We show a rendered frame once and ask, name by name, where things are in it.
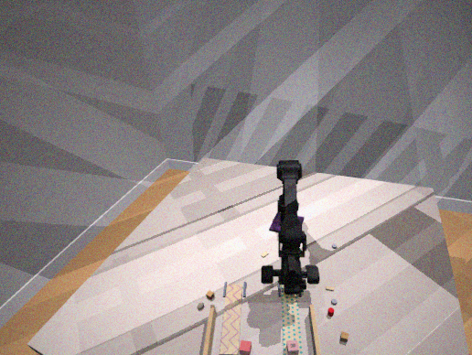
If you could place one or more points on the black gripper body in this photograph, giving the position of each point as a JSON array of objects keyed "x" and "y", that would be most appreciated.
[{"x": 312, "y": 274}]

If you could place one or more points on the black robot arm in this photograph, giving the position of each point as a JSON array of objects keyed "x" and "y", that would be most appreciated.
[{"x": 291, "y": 235}]

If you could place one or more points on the small brown cube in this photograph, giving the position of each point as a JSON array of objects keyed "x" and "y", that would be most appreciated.
[
  {"x": 210, "y": 295},
  {"x": 344, "y": 336}
]

